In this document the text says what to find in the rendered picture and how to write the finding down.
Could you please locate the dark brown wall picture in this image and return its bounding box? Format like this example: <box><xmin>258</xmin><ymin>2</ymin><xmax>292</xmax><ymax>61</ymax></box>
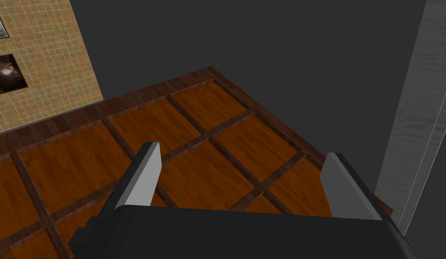
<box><xmin>0</xmin><ymin>54</ymin><xmax>29</xmax><ymax>95</ymax></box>

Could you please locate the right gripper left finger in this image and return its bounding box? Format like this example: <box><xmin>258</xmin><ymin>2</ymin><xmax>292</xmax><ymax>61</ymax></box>
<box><xmin>96</xmin><ymin>142</ymin><xmax>162</xmax><ymax>219</ymax></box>

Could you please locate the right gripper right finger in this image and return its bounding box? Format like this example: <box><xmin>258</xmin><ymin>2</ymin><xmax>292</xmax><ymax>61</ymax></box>
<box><xmin>320</xmin><ymin>152</ymin><xmax>395</xmax><ymax>222</ymax></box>

